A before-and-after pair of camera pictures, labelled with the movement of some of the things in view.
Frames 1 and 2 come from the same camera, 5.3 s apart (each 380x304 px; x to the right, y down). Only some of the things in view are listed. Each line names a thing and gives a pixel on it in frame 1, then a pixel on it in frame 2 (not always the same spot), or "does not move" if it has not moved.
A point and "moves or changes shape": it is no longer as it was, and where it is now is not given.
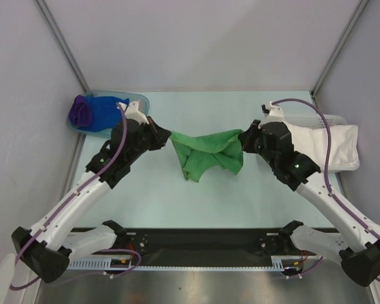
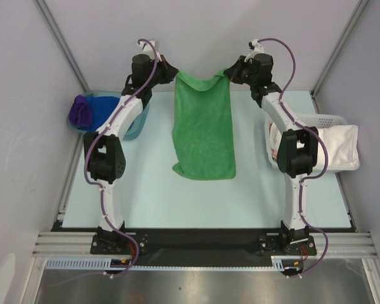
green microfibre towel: x=197 y=152 moves or changes shape
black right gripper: x=251 y=139 -> x=236 y=71
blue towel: x=105 y=113 does not move
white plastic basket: x=316 y=121 does not move
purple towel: x=80 y=113 does not move
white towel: x=313 y=143 does not move
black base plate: x=204 y=247 does not move
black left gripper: x=160 y=135 -> x=169 y=72
